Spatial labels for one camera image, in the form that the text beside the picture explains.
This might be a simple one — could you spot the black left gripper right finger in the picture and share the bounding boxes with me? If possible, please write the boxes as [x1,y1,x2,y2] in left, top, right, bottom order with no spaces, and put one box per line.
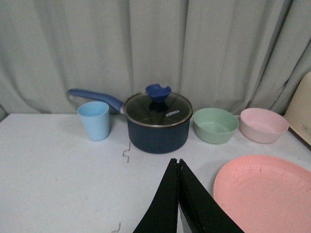
[178,160,243,233]

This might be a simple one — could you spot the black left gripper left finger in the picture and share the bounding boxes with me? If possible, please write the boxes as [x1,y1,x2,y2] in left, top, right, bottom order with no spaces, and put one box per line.
[134,159,179,233]

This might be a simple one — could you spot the pink plate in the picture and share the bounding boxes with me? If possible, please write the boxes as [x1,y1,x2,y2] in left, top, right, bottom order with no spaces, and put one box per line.
[213,155,311,233]

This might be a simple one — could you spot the dark blue saucepan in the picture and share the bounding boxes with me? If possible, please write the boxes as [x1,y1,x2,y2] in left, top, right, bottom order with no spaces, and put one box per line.
[68,88,190,154]

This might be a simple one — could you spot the green bowl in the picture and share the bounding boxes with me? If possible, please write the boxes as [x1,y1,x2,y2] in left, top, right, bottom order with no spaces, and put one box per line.
[193,108,240,145]

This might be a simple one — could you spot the pink bowl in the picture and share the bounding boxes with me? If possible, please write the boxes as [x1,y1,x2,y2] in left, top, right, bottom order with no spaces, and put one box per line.
[240,108,289,144]

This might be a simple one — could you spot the glass pot lid blue knob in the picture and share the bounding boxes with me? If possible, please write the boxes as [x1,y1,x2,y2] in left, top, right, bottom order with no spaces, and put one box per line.
[123,84,193,128]

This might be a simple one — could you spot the light blue cup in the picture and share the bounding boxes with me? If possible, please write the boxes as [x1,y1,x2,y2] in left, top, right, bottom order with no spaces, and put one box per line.
[77,101,110,141]

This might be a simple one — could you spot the cream toaster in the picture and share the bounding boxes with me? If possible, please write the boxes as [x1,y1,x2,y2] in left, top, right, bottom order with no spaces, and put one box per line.
[284,72,311,146]

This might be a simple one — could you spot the grey curtain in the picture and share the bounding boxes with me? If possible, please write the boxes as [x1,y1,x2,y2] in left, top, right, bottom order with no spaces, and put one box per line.
[0,0,311,118]

